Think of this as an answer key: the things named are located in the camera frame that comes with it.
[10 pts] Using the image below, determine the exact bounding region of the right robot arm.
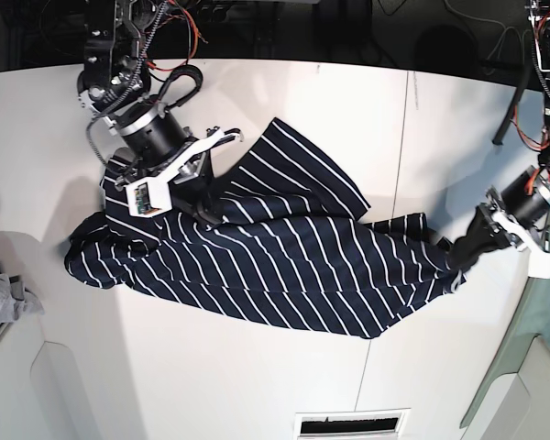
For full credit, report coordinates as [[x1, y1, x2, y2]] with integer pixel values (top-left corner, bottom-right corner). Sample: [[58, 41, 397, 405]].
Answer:
[[77, 1, 243, 226]]

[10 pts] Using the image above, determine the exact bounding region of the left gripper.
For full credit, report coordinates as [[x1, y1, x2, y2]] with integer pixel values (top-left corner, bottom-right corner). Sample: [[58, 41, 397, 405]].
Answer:
[[446, 166, 550, 272]]

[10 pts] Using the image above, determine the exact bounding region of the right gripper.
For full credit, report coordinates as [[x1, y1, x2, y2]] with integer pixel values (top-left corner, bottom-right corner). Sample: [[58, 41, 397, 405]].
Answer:
[[107, 103, 243, 228]]

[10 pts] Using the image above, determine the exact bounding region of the navy white striped t-shirt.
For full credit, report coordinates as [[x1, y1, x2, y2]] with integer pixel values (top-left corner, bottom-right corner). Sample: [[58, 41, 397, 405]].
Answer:
[[64, 119, 465, 339]]

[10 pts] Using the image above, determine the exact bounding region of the grey clothes pile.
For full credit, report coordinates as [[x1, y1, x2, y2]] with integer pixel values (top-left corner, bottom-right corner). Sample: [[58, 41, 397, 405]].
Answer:
[[0, 269, 44, 328]]

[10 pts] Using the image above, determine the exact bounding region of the white slotted vent box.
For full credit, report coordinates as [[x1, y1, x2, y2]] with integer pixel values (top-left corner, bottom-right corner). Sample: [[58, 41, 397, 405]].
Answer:
[[293, 409, 411, 440]]

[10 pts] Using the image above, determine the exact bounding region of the pale green bin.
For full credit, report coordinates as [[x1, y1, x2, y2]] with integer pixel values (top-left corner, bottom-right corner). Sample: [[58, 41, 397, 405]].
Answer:
[[460, 216, 550, 439]]

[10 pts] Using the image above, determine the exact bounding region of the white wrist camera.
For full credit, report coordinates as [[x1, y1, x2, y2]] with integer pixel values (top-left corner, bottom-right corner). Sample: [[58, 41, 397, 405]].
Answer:
[[528, 250, 550, 280], [125, 177, 172, 218]]

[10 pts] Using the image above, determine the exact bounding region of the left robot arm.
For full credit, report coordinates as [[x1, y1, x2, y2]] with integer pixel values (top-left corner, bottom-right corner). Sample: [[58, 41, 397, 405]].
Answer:
[[447, 1, 550, 279]]

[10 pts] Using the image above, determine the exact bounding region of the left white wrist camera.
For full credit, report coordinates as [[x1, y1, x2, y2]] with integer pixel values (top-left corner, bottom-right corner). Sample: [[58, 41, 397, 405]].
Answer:
[[528, 250, 550, 280]]

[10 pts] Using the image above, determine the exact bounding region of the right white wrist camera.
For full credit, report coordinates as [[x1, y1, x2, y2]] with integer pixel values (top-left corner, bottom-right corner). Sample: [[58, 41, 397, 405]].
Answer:
[[125, 177, 172, 218]]

